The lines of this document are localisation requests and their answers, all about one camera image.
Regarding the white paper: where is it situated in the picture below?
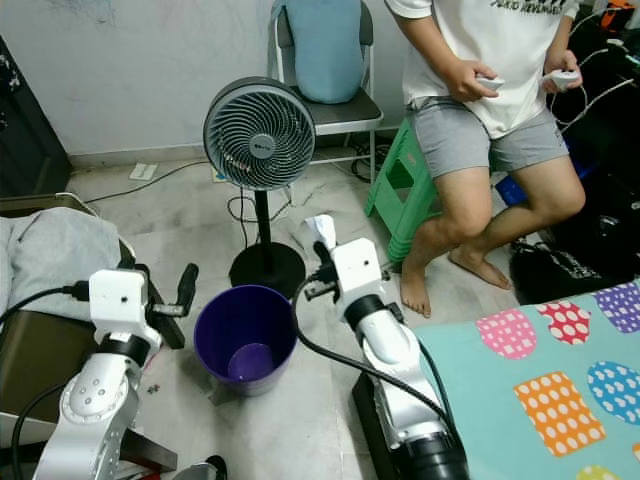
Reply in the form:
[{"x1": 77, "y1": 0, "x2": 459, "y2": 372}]
[{"x1": 300, "y1": 213, "x2": 339, "y2": 253}]

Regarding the purple plastic bin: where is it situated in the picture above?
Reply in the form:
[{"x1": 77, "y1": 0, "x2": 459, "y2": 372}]
[{"x1": 193, "y1": 284, "x2": 299, "y2": 396}]

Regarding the grey clothes pile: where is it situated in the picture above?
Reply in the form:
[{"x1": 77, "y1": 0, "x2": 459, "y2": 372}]
[{"x1": 0, "y1": 208, "x2": 131, "y2": 321}]

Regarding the green plastic stool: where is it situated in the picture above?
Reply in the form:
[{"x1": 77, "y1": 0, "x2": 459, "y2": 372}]
[{"x1": 365, "y1": 117, "x2": 446, "y2": 263}]

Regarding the grey standing fan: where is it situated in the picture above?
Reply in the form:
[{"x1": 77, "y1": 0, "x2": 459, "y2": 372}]
[{"x1": 203, "y1": 77, "x2": 316, "y2": 299}]

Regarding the brown storage box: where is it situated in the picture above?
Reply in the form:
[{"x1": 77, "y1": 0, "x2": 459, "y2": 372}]
[{"x1": 0, "y1": 192, "x2": 151, "y2": 446}]

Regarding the grey metal chair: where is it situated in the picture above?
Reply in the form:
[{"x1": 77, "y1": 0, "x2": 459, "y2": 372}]
[{"x1": 268, "y1": 0, "x2": 385, "y2": 186}]

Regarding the black left robot foot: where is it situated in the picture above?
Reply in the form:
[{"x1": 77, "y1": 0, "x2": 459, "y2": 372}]
[{"x1": 188, "y1": 455, "x2": 229, "y2": 480}]

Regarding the dark wardrobe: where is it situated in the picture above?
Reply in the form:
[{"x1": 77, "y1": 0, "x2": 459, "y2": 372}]
[{"x1": 0, "y1": 40, "x2": 76, "y2": 196}]

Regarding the blue cushion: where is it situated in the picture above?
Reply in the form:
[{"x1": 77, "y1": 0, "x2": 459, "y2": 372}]
[{"x1": 275, "y1": 0, "x2": 364, "y2": 106}]

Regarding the black bag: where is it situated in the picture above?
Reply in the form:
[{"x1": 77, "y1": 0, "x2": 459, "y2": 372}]
[{"x1": 508, "y1": 235, "x2": 640, "y2": 306}]

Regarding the teal patterned blanket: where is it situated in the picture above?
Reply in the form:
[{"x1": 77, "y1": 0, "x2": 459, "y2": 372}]
[{"x1": 415, "y1": 280, "x2": 640, "y2": 480}]

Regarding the person in white shirt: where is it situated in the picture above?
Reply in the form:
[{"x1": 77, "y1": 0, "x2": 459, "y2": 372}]
[{"x1": 385, "y1": 0, "x2": 589, "y2": 319}]

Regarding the black equipment pile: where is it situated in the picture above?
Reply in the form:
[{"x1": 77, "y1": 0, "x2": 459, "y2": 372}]
[{"x1": 555, "y1": 0, "x2": 640, "y2": 251}]

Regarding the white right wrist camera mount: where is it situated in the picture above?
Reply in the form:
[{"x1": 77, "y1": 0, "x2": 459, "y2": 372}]
[{"x1": 332, "y1": 238, "x2": 386, "y2": 306}]

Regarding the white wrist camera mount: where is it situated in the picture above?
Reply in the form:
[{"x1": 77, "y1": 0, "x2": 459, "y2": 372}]
[
  {"x1": 332, "y1": 238, "x2": 386, "y2": 306},
  {"x1": 88, "y1": 268, "x2": 151, "y2": 341}
]

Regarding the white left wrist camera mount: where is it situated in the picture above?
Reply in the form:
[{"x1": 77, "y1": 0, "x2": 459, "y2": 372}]
[{"x1": 88, "y1": 268, "x2": 151, "y2": 341}]

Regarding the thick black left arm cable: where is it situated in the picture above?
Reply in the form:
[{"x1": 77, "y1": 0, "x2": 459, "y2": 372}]
[{"x1": 0, "y1": 283, "x2": 91, "y2": 331}]

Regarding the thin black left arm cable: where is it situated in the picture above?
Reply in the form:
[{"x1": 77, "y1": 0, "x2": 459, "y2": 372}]
[{"x1": 10, "y1": 385, "x2": 61, "y2": 480}]

